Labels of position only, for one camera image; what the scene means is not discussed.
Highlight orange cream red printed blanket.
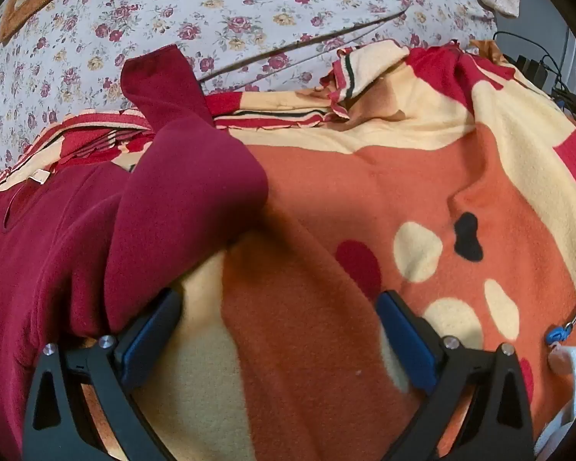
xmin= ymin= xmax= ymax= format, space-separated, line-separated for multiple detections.
xmin=0 ymin=41 xmax=576 ymax=461

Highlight black cables and devices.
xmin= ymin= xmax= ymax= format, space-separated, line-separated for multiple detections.
xmin=492 ymin=30 xmax=576 ymax=101

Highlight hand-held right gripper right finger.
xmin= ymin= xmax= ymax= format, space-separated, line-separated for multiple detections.
xmin=375 ymin=290 xmax=537 ymax=461

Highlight blue cord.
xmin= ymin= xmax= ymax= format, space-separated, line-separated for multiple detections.
xmin=546 ymin=269 xmax=576 ymax=347

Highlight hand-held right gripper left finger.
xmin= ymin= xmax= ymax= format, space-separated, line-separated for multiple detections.
xmin=22 ymin=288 xmax=182 ymax=461

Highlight maroon sweater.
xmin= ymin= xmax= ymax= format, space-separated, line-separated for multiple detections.
xmin=0 ymin=44 xmax=270 ymax=461

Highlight floral bed sheet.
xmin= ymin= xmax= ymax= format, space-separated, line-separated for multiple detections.
xmin=0 ymin=0 xmax=500 ymax=178

